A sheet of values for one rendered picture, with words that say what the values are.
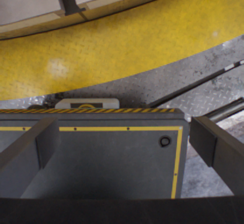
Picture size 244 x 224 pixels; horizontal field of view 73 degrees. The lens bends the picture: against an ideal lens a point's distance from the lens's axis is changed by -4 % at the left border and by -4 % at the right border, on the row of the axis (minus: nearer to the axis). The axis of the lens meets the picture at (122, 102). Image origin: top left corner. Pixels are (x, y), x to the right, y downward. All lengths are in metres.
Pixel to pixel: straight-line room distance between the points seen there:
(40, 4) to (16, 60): 0.44
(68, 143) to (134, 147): 0.21
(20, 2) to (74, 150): 0.44
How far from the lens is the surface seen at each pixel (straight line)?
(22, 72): 0.92
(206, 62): 0.90
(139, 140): 0.54
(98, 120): 0.52
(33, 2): 0.56
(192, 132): 0.17
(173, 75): 0.84
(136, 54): 0.80
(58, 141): 0.17
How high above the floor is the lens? 0.80
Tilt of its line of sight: 75 degrees down
